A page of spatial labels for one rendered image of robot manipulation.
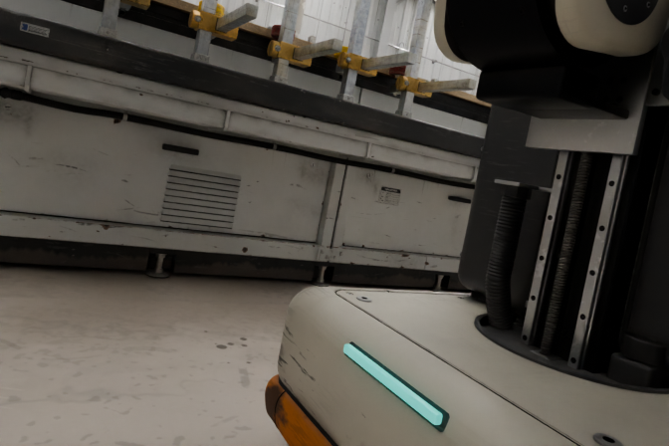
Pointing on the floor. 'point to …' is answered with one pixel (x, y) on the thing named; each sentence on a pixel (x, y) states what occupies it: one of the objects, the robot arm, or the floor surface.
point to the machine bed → (212, 172)
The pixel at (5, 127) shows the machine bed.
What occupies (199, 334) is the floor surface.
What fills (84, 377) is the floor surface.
